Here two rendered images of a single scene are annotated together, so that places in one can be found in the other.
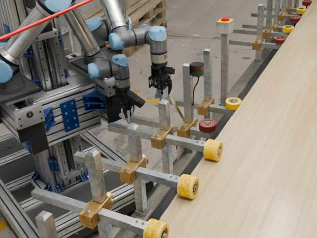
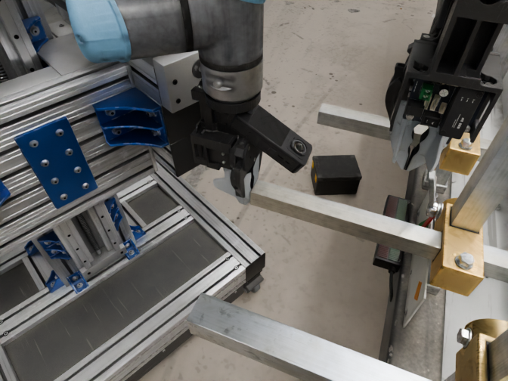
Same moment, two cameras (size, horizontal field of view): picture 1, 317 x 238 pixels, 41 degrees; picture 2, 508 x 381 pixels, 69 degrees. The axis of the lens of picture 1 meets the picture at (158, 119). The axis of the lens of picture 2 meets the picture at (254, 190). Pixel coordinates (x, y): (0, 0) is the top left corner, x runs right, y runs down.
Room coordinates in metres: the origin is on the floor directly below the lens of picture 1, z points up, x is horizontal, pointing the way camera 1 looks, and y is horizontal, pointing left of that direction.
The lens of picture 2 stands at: (1.50, 0.19, 1.28)
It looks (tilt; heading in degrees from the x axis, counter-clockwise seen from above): 47 degrees down; 353
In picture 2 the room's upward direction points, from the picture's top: straight up
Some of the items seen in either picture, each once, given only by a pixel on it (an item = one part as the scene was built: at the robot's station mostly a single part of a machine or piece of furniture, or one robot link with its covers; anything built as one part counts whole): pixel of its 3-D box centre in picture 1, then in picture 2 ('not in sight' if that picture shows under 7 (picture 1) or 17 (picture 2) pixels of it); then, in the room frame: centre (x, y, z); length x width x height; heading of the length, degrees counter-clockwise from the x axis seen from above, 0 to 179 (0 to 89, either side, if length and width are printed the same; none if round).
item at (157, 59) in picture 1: (159, 57); not in sight; (1.77, -0.03, 1.21); 0.08 x 0.08 x 0.05
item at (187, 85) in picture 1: (188, 109); (484, 189); (1.78, -0.15, 0.93); 0.03 x 0.03 x 0.48; 61
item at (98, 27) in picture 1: (94, 31); not in sight; (2.24, 0.31, 1.21); 0.13 x 0.12 x 0.14; 113
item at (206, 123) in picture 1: (207, 132); not in sight; (1.69, -0.23, 0.85); 0.08 x 0.08 x 0.11
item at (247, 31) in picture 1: (260, 33); not in sight; (3.08, -0.82, 0.84); 0.43 x 0.03 x 0.04; 61
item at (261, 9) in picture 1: (259, 38); not in sight; (2.87, -0.76, 0.88); 0.03 x 0.03 x 0.48; 61
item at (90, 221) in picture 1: (97, 208); not in sight; (1.11, 0.23, 0.95); 0.13 x 0.06 x 0.05; 151
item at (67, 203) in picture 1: (91, 210); not in sight; (1.10, 0.25, 0.95); 0.50 x 0.04 x 0.04; 61
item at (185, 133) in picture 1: (187, 127); (459, 243); (1.76, -0.14, 0.85); 0.13 x 0.06 x 0.05; 151
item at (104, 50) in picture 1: (95, 52); not in sight; (2.24, 0.32, 1.09); 0.15 x 0.15 x 0.10
